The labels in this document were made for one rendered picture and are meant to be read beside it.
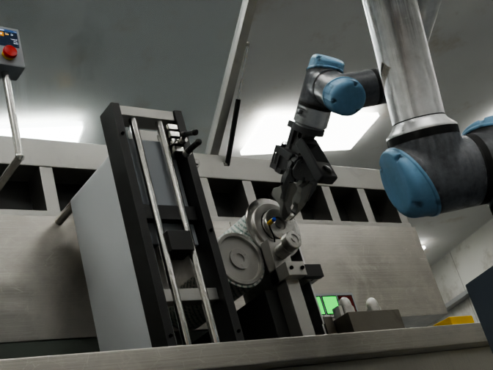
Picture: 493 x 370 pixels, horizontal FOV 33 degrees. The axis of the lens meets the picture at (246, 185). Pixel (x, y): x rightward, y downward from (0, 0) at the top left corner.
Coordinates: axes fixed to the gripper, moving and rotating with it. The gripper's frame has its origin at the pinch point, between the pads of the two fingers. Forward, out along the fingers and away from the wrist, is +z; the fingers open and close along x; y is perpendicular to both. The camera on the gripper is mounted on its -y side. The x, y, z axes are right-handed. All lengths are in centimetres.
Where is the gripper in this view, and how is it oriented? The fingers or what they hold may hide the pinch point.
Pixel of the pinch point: (290, 215)
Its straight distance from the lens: 184.9
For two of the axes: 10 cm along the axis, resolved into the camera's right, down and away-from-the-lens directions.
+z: -2.5, 9.3, 2.5
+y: -5.5, -3.5, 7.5
